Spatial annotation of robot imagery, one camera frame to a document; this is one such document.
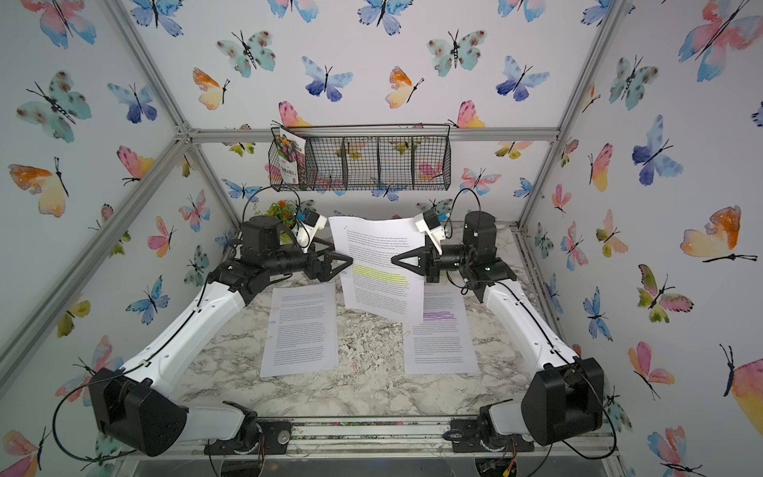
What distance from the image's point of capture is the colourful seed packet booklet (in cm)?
88

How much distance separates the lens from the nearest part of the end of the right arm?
0.61m

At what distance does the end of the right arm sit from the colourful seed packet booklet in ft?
1.53
